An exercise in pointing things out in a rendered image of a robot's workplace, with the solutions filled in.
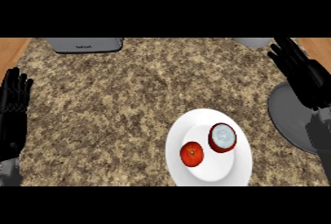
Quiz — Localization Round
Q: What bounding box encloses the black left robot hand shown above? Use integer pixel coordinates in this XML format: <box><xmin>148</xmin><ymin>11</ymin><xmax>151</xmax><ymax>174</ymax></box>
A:
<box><xmin>0</xmin><ymin>66</ymin><xmax>36</xmax><ymax>165</ymax></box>

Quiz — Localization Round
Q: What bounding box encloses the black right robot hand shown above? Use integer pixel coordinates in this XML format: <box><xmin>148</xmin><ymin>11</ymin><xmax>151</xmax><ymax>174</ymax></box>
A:
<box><xmin>266</xmin><ymin>37</ymin><xmax>331</xmax><ymax>112</ymax></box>

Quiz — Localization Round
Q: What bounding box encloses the grey pan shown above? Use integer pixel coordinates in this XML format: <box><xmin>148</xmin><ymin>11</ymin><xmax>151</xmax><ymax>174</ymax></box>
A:
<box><xmin>266</xmin><ymin>80</ymin><xmax>321</xmax><ymax>156</ymax></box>

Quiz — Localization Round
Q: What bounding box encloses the red can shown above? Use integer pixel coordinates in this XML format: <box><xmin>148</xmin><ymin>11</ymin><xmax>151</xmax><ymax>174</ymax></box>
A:
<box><xmin>207</xmin><ymin>122</ymin><xmax>238</xmax><ymax>154</ymax></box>

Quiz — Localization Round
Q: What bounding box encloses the white plate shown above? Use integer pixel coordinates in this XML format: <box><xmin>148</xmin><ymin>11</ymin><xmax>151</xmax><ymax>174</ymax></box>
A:
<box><xmin>164</xmin><ymin>108</ymin><xmax>254</xmax><ymax>187</ymax></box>

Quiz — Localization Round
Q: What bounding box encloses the pale grey round object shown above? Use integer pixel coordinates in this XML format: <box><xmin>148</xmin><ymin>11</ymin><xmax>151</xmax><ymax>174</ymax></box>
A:
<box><xmin>234</xmin><ymin>37</ymin><xmax>275</xmax><ymax>49</ymax></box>

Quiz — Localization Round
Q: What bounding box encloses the grey flat appliance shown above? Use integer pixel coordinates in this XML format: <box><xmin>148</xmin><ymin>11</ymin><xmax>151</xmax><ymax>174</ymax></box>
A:
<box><xmin>46</xmin><ymin>37</ymin><xmax>126</xmax><ymax>54</ymax></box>

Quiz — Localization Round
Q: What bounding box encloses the red tomato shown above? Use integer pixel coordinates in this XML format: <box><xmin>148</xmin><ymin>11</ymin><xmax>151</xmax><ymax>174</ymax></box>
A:
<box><xmin>179</xmin><ymin>141</ymin><xmax>206</xmax><ymax>168</ymax></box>

